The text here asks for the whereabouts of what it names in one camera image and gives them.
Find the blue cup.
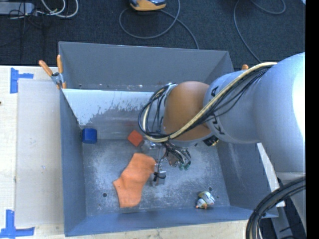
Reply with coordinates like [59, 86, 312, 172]
[81, 127, 98, 144]

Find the small white toy duck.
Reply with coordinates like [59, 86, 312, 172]
[195, 198, 208, 210]

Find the grey metal bin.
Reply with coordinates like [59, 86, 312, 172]
[57, 41, 279, 238]

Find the red-orange block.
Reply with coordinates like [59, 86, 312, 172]
[127, 129, 144, 147]

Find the orange cloth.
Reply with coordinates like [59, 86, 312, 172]
[112, 152, 157, 209]

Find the large white toy duck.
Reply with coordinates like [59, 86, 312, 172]
[198, 190, 215, 206]

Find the pale flat board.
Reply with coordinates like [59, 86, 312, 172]
[14, 79, 66, 228]

